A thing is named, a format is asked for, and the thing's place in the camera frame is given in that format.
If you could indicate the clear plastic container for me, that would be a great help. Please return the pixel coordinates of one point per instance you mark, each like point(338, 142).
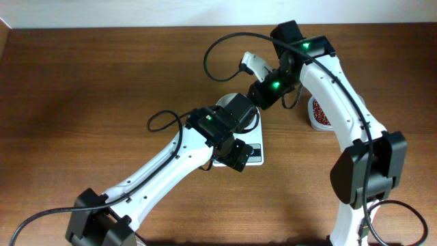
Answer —
point(316, 126)

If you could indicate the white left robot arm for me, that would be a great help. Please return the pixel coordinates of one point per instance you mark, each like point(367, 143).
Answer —
point(208, 134)

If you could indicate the red adzuki beans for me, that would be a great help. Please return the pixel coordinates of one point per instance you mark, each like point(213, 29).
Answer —
point(319, 115)

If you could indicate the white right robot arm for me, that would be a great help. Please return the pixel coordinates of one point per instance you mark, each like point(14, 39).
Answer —
point(371, 160)

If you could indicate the white bowl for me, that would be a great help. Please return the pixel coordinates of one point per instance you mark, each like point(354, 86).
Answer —
point(222, 99)

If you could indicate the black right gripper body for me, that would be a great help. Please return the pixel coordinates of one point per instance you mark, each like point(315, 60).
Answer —
point(274, 85)

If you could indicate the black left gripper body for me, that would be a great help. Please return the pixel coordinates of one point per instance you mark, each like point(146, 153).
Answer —
point(229, 152)

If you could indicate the white digital kitchen scale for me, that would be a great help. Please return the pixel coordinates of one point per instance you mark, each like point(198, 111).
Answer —
point(254, 139)

